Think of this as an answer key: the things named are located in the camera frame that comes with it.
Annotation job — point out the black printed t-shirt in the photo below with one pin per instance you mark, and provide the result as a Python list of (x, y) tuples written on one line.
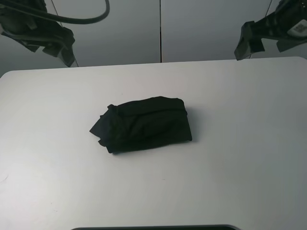
[(141, 125)]

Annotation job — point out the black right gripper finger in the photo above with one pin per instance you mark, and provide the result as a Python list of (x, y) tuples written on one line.
[(249, 43)]

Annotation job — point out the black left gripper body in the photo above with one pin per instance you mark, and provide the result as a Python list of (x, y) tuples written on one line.
[(23, 21)]

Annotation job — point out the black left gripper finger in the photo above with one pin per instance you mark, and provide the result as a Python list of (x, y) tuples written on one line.
[(60, 46)]

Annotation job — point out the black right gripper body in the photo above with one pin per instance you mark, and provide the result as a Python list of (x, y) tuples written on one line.
[(287, 25)]

